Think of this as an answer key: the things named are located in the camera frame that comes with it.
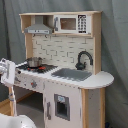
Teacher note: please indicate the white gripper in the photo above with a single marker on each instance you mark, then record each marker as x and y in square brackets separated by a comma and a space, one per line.
[7, 72]

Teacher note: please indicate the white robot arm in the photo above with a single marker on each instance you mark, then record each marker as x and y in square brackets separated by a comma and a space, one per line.
[16, 121]

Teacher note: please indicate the wooden toy kitchen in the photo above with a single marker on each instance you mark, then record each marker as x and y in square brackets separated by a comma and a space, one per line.
[61, 50]

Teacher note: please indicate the silver toy pot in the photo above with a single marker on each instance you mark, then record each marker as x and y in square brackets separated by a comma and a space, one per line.
[34, 61]

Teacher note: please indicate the black toy stovetop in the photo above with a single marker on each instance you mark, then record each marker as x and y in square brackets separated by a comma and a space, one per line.
[43, 68]

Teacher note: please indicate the grey range hood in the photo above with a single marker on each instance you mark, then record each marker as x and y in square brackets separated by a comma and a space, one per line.
[38, 27]

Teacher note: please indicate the white cabinet door with dispenser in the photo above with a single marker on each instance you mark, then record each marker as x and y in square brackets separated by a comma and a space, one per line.
[62, 105]

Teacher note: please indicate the toy microwave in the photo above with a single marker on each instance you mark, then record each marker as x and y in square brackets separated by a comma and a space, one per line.
[74, 24]

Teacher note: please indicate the grey toy sink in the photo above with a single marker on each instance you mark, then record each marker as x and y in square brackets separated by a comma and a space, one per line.
[72, 74]

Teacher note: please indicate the black toy faucet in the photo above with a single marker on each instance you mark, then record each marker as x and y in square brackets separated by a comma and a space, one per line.
[81, 64]

